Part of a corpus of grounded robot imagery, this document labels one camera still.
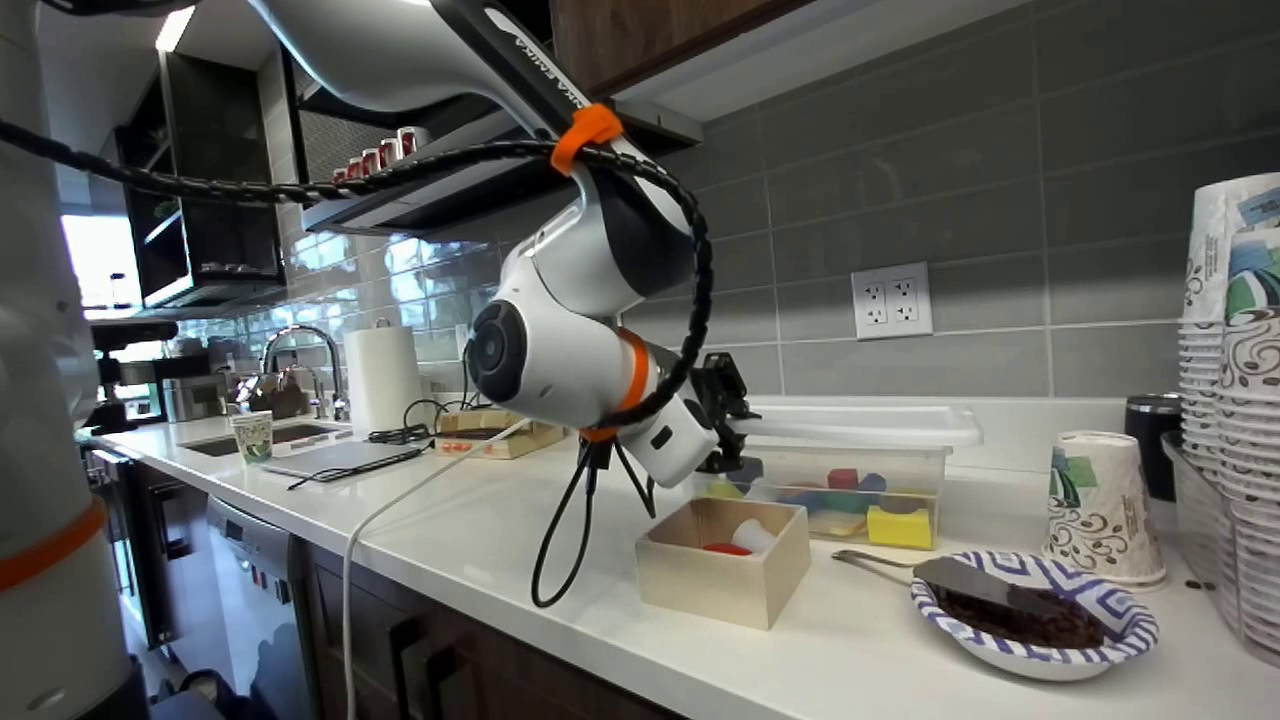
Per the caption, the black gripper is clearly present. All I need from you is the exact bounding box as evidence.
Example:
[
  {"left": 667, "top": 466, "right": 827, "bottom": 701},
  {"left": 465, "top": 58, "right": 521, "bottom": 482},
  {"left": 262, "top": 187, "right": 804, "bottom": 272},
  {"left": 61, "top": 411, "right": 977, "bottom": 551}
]
[{"left": 682, "top": 353, "right": 766, "bottom": 488}]

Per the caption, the white plastic tote lid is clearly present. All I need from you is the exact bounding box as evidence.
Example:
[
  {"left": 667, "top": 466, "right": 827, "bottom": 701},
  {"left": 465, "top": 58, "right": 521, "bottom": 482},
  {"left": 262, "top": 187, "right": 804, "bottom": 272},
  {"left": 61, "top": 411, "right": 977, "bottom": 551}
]
[{"left": 722, "top": 393, "right": 985, "bottom": 455}]

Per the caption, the clear plastic tote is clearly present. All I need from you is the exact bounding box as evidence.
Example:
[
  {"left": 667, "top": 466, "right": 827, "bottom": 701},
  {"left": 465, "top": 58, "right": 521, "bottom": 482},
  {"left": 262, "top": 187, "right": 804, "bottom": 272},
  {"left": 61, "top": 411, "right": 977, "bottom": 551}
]
[{"left": 735, "top": 438, "right": 954, "bottom": 557}]

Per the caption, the white item in wooden box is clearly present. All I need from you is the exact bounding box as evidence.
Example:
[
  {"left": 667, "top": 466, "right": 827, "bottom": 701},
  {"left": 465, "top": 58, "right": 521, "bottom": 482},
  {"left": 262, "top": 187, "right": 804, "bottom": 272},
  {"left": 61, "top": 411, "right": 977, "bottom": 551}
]
[{"left": 731, "top": 518, "right": 783, "bottom": 560}]

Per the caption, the teal toy block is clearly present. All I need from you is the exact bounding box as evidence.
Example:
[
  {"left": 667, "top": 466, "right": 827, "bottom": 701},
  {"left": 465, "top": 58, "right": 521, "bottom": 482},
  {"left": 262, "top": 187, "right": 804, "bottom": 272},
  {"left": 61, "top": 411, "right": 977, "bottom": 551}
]
[{"left": 778, "top": 483, "right": 873, "bottom": 520}]

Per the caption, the small open wooden box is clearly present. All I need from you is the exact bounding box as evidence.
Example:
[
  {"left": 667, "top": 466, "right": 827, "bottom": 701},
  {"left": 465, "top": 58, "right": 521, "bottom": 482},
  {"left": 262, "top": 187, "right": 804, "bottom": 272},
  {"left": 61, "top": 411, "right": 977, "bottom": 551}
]
[{"left": 632, "top": 492, "right": 816, "bottom": 635}]

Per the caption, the yellow sponge block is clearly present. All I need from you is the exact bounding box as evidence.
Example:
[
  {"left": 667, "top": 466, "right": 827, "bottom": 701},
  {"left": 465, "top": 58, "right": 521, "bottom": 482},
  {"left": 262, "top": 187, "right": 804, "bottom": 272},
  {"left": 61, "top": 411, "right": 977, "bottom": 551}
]
[{"left": 863, "top": 500, "right": 938, "bottom": 557}]

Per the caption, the metal serving utensil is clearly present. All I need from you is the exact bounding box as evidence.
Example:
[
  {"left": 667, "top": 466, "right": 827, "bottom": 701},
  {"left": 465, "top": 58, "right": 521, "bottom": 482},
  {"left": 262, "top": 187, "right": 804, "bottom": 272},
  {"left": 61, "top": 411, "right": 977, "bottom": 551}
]
[{"left": 833, "top": 544, "right": 1059, "bottom": 622}]

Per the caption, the flat box with orange label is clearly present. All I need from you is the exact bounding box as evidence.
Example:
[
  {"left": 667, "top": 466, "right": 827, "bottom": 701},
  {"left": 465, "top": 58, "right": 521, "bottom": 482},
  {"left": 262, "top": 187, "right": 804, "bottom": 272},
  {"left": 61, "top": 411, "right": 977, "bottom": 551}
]
[{"left": 433, "top": 415, "right": 573, "bottom": 466}]

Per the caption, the brown food on plate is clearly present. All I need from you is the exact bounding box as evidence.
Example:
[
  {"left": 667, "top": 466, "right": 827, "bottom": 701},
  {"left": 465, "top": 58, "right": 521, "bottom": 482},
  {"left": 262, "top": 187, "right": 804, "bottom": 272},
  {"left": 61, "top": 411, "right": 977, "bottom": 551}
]
[{"left": 937, "top": 583, "right": 1113, "bottom": 655}]

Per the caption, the upside-down printed paper cup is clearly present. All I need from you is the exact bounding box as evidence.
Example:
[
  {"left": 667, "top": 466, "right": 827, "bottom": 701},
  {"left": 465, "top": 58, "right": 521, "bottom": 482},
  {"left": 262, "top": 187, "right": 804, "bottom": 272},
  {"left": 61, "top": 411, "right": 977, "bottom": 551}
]
[{"left": 1044, "top": 429, "right": 1172, "bottom": 593}]

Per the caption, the white paper towel roll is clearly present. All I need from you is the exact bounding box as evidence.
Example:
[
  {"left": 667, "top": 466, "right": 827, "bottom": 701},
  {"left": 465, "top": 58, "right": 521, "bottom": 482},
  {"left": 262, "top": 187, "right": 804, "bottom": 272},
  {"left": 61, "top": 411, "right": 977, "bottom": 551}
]
[{"left": 338, "top": 325, "right": 425, "bottom": 438}]

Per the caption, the blue patterned paper plate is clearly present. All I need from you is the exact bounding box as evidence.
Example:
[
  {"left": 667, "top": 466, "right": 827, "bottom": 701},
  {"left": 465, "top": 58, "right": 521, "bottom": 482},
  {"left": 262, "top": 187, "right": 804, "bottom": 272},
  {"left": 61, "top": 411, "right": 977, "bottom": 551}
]
[{"left": 909, "top": 548, "right": 1163, "bottom": 688}]

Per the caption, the dark flat tray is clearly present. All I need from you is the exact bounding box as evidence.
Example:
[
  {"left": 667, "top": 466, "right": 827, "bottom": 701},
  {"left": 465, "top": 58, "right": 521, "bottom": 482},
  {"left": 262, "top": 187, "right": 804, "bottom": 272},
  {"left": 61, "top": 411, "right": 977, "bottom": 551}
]
[{"left": 258, "top": 438, "right": 433, "bottom": 488}]

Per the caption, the dark wooden base cabinet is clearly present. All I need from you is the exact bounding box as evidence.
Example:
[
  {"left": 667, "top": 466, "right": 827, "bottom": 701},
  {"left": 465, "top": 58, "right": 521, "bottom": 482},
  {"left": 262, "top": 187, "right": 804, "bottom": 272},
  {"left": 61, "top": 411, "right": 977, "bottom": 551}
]
[{"left": 283, "top": 529, "right": 682, "bottom": 720}]

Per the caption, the black mug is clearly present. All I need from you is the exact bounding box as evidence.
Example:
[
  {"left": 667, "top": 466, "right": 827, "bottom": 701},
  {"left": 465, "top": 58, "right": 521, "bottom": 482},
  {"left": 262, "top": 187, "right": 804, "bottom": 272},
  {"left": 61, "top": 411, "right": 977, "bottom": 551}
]
[{"left": 1119, "top": 390, "right": 1189, "bottom": 508}]

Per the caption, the wooden upper cabinet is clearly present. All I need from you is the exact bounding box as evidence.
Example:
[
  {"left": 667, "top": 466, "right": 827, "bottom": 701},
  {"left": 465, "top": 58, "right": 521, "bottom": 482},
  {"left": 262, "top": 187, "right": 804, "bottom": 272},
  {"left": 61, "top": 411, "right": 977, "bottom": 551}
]
[{"left": 546, "top": 0, "right": 1036, "bottom": 144}]

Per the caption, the chrome sink faucet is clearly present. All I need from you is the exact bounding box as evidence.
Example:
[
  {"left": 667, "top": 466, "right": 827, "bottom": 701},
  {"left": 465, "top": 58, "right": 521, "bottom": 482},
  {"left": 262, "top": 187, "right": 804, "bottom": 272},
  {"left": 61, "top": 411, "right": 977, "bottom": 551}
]
[{"left": 262, "top": 322, "right": 352, "bottom": 424}]

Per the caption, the printed paper cup stack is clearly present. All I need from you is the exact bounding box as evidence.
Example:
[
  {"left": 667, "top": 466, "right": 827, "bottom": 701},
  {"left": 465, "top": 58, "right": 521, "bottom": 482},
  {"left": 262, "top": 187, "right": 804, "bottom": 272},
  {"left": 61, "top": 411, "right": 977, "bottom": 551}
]
[
  {"left": 1213, "top": 224, "right": 1280, "bottom": 661},
  {"left": 1176, "top": 173, "right": 1280, "bottom": 593}
]

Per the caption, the small printed paper cup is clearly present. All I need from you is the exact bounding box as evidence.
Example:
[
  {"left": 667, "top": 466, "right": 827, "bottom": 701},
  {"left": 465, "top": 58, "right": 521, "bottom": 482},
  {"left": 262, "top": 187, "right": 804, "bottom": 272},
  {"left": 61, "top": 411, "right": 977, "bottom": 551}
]
[{"left": 230, "top": 409, "right": 280, "bottom": 470}]

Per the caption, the steel dishwasher front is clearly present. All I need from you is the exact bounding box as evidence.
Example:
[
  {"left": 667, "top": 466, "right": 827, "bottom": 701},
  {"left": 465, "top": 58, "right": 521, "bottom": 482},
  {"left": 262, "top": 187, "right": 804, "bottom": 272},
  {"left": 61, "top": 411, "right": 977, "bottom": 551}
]
[{"left": 197, "top": 492, "right": 312, "bottom": 720}]

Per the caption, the black shelf unit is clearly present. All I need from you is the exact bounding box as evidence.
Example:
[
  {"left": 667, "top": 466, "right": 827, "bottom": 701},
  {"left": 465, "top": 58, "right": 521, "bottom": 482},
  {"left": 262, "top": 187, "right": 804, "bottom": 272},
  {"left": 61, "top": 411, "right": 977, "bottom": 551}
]
[{"left": 116, "top": 53, "right": 293, "bottom": 318}]

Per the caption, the dark espresso machine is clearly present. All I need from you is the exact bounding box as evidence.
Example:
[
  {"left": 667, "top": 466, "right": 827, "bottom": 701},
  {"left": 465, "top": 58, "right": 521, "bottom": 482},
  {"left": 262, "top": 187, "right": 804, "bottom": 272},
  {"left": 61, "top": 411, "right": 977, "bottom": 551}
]
[{"left": 82, "top": 318, "right": 230, "bottom": 438}]

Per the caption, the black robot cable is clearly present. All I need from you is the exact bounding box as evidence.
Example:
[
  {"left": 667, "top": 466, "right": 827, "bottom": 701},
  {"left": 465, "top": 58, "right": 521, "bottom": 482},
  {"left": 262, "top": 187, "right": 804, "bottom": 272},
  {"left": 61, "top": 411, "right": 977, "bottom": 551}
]
[{"left": 0, "top": 118, "right": 721, "bottom": 611}]

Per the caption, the white empty wall outlet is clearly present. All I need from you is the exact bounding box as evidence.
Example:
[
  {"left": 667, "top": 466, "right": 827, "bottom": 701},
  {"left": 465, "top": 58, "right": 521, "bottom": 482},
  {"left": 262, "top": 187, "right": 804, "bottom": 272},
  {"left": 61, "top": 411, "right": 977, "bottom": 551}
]
[{"left": 846, "top": 259, "right": 937, "bottom": 345}]

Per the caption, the white power cable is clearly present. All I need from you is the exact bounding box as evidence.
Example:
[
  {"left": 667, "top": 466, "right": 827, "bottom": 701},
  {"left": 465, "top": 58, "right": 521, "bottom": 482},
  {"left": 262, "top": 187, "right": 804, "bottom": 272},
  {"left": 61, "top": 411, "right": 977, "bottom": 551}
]
[{"left": 337, "top": 451, "right": 473, "bottom": 720}]

